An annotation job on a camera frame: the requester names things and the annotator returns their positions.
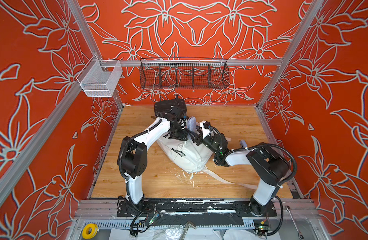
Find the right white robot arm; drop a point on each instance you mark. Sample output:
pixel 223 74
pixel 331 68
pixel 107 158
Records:
pixel 273 164

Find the yellow tape roll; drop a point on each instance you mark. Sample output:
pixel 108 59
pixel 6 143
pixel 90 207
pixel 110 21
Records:
pixel 90 231

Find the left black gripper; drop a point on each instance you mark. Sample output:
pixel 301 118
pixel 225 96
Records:
pixel 184 135

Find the black plastic case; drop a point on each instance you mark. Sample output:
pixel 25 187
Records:
pixel 175 107

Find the white wire mesh basket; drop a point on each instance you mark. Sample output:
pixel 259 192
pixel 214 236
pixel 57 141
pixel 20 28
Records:
pixel 99 78

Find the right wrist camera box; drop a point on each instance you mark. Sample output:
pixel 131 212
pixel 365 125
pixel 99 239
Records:
pixel 205 125

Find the white student backpack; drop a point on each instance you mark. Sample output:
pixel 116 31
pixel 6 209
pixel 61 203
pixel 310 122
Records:
pixel 188 156

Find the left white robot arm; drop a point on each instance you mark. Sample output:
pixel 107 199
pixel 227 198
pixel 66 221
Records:
pixel 132 158

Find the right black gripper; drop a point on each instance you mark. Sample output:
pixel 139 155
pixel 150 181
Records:
pixel 200 137

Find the steel wrench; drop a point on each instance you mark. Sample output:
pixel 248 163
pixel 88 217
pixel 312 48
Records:
pixel 300 235

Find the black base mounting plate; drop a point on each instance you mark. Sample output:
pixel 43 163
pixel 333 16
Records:
pixel 241 207

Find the small green circuit board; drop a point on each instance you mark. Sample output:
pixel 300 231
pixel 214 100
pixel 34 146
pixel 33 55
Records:
pixel 262 230

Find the purple glasses case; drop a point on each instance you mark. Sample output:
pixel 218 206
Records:
pixel 192 125

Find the black wire wall basket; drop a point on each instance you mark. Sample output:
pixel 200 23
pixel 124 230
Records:
pixel 175 73

